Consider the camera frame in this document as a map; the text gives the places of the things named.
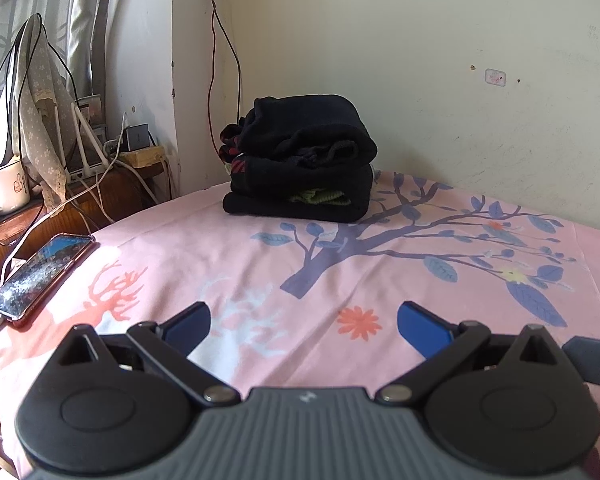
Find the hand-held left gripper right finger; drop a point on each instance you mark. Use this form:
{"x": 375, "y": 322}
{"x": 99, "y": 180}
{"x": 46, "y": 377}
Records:
{"x": 420, "y": 327}

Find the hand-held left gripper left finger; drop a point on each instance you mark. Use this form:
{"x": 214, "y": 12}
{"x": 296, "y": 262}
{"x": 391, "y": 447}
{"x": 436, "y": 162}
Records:
{"x": 190, "y": 325}

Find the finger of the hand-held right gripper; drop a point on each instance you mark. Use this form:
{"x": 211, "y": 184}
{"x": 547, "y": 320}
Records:
{"x": 590, "y": 360}

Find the black garment with red stripes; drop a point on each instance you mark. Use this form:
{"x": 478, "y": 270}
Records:
{"x": 305, "y": 125}

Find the pink printed bedsheet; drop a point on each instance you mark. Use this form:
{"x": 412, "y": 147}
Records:
{"x": 330, "y": 270}

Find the wooden nightstand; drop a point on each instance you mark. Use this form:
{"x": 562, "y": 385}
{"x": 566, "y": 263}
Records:
{"x": 80, "y": 215}

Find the smartphone in clear case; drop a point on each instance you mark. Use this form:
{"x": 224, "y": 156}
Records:
{"x": 40, "y": 275}

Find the green garment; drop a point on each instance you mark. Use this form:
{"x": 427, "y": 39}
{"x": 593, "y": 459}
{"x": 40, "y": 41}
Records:
{"x": 320, "y": 196}

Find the pale wooden box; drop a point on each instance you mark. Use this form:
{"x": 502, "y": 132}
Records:
{"x": 141, "y": 156}

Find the black charger block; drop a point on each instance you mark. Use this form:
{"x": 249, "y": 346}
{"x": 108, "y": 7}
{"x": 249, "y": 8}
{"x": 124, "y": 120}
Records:
{"x": 139, "y": 136}

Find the white router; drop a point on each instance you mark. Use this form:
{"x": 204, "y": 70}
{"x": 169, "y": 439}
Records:
{"x": 82, "y": 140}

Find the white enamel mug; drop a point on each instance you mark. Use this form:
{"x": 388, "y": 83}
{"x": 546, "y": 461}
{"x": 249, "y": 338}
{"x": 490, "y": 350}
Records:
{"x": 5, "y": 187}

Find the beige flower-print cloth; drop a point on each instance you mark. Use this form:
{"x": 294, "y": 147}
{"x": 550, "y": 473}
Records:
{"x": 40, "y": 110}

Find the grey window curtain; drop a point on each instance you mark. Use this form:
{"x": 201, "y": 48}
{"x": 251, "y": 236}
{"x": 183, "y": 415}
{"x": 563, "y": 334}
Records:
{"x": 80, "y": 25}

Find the small rectangular wall sticker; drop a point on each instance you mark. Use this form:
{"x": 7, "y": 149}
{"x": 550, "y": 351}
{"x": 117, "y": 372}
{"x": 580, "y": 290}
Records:
{"x": 495, "y": 77}

